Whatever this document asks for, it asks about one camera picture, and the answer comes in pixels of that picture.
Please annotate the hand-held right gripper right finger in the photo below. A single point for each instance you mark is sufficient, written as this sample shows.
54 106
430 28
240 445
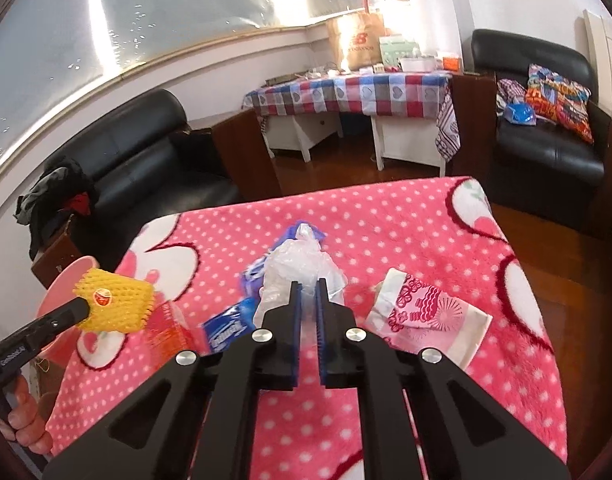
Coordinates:
322 345

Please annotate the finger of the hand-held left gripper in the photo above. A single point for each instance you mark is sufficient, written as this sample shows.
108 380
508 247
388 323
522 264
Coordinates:
65 315

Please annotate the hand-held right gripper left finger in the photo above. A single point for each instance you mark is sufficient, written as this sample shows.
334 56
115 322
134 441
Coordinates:
297 340

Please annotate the pink plastic bucket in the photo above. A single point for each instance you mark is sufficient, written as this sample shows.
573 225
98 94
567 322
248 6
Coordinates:
65 285

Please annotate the yellow foam fruit net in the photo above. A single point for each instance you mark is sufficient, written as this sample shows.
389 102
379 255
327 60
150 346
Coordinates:
120 305

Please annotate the white translucent plastic bag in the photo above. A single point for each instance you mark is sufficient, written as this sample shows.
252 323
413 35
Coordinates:
286 270

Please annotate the blue snack packet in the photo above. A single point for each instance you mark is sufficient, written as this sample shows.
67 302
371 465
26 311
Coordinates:
225 325

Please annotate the blue purple wrapper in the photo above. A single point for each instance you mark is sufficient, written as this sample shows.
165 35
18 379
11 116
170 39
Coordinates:
253 272

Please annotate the red packet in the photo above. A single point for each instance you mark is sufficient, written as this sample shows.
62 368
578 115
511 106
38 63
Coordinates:
168 332

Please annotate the pink white paper bag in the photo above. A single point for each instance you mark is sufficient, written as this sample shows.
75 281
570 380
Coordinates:
431 310

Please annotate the person's left hand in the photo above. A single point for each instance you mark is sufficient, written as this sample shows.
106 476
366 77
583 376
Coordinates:
28 410

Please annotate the dark clothes pile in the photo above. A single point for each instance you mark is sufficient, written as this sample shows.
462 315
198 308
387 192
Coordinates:
50 185

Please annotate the pink polka-dot blanket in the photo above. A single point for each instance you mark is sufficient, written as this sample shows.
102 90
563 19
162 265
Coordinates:
386 220

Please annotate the black leather armchair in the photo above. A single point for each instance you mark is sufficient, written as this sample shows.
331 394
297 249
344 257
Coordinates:
135 150
546 160

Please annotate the white desk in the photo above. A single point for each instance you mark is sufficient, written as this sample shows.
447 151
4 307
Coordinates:
411 145

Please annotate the checkered tablecloth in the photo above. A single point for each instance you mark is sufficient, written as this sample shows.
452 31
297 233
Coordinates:
346 90

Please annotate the flat grey tray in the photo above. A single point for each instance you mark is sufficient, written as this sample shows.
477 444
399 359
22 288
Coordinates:
286 79

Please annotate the white container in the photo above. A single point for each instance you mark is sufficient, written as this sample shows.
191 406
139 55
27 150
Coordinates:
418 64

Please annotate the brown paper shopping bag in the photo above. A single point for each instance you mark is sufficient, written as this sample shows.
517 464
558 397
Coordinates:
356 45

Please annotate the green box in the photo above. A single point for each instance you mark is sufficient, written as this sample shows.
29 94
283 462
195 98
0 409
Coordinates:
396 52

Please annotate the blue plastic bag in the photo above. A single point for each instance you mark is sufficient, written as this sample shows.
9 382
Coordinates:
518 114

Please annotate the orange box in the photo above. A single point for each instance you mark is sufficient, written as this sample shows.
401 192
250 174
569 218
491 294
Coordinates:
451 62

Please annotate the plaid garment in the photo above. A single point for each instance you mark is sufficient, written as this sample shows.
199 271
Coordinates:
508 90

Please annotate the colourful printed cushion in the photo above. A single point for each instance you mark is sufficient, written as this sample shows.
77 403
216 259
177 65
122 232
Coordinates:
561 100

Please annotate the white wooden panel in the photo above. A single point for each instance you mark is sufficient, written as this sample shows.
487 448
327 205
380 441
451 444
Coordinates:
608 60

